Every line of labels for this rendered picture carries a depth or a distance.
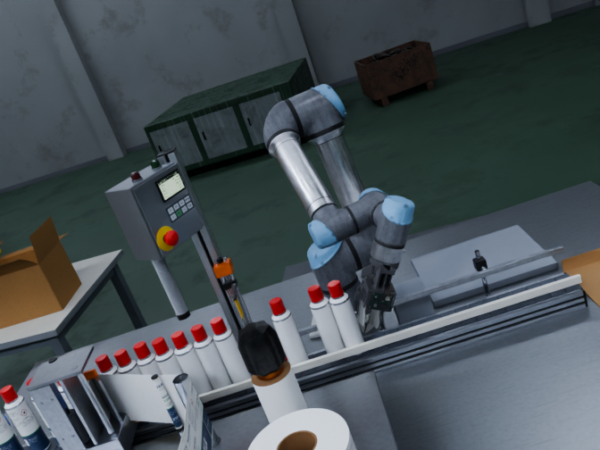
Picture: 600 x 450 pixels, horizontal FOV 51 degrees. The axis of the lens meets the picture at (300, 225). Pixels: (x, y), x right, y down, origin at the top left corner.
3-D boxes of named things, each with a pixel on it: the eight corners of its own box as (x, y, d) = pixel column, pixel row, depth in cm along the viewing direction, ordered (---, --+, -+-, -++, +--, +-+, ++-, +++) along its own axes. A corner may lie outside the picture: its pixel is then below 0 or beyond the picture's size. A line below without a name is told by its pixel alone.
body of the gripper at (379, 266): (361, 310, 153) (372, 265, 149) (356, 294, 161) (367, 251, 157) (391, 314, 154) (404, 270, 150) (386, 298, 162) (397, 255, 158)
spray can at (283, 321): (292, 375, 163) (265, 308, 156) (291, 363, 168) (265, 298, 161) (311, 369, 163) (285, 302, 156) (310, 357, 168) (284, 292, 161)
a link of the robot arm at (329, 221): (244, 108, 178) (316, 237, 151) (279, 92, 179) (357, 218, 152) (253, 135, 187) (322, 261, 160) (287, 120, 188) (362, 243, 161)
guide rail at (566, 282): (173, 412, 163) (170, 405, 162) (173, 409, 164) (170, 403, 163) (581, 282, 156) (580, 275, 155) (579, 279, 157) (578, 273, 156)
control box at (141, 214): (136, 261, 157) (103, 192, 151) (179, 229, 170) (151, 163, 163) (163, 260, 151) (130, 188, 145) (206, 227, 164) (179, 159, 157)
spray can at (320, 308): (328, 362, 163) (303, 295, 156) (329, 351, 168) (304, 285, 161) (347, 358, 162) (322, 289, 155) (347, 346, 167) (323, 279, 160)
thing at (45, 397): (75, 474, 154) (25, 391, 145) (88, 439, 167) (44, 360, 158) (128, 458, 153) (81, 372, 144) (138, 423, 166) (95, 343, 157)
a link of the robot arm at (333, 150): (352, 268, 194) (279, 102, 185) (395, 247, 196) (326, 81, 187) (362, 275, 183) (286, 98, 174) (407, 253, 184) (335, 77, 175)
